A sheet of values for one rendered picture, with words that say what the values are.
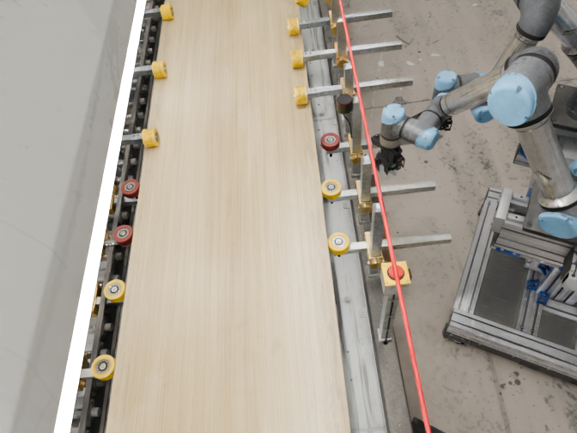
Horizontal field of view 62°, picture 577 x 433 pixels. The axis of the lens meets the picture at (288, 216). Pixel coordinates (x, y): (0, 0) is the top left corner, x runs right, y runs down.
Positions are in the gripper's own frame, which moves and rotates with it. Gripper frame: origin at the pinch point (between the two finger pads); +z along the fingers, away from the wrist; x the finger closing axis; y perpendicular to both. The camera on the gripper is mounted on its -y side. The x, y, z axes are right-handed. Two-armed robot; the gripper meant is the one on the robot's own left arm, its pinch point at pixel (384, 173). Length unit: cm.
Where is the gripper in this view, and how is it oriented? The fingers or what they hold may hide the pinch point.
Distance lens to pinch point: 190.9
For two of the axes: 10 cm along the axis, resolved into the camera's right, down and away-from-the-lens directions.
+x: 9.1, -3.9, 1.4
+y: 4.0, 7.5, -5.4
